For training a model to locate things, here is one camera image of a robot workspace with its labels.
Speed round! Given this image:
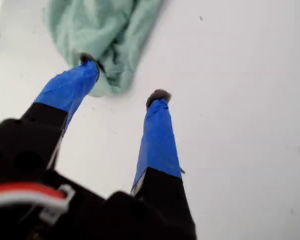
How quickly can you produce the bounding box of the green t-shirt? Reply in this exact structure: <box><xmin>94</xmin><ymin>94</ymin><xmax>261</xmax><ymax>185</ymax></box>
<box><xmin>41</xmin><ymin>0</ymin><xmax>166</xmax><ymax>99</ymax></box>

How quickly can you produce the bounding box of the red white arm wire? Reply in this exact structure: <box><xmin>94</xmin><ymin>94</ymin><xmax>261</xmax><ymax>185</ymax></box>
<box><xmin>0</xmin><ymin>181</ymin><xmax>76</xmax><ymax>225</ymax></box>

